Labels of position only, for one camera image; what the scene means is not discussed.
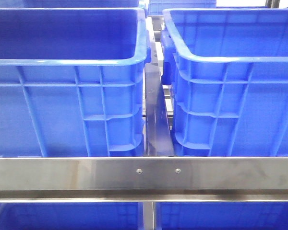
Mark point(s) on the steel rack front rail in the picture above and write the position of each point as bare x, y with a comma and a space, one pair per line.
143, 179

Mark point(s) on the steel vertical rack post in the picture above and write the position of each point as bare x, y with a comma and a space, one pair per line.
149, 215

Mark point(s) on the far blue crate right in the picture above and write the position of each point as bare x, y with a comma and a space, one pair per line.
155, 7

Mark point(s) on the lower blue crate left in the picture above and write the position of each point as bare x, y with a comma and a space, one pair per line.
71, 216

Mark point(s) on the lower blue crate right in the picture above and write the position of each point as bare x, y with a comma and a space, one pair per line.
222, 216

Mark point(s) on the large blue crate right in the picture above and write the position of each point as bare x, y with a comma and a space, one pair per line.
228, 73

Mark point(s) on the large blue crate left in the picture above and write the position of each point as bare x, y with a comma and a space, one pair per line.
71, 82

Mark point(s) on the large blue crate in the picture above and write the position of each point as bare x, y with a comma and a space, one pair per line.
228, 73
71, 82

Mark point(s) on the steel centre divider rail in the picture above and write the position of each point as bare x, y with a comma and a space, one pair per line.
158, 139

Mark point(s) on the far blue crate left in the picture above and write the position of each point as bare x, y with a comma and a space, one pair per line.
73, 4

